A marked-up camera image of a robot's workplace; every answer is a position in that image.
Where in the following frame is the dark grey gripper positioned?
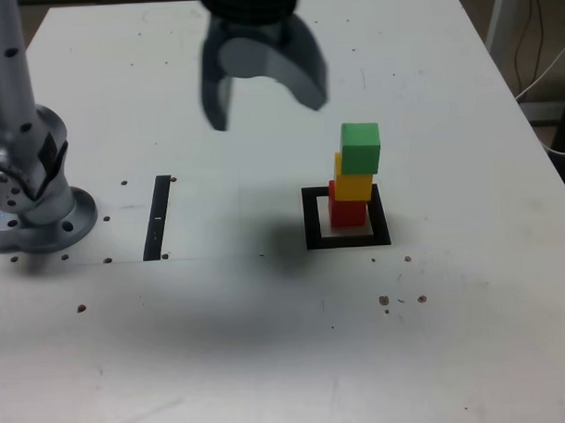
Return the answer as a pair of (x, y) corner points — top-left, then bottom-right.
(197, 11), (331, 134)

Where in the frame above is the green cube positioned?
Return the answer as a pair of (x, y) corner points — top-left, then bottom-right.
(339, 121), (382, 177)

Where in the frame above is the yellow cube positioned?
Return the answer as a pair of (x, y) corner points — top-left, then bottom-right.
(331, 151), (374, 203)

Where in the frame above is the red cube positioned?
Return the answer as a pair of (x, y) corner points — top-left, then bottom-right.
(327, 179), (368, 229)

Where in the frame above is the black tape square outline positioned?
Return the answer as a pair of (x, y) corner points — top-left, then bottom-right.
(301, 183), (392, 251)

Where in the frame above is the black tape strip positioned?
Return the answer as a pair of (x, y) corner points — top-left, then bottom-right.
(139, 174), (174, 263)

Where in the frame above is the white frame leg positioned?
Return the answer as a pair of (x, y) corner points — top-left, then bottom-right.
(482, 0), (514, 69)

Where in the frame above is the black hanging cable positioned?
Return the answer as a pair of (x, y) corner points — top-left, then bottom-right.
(510, 0), (548, 93)

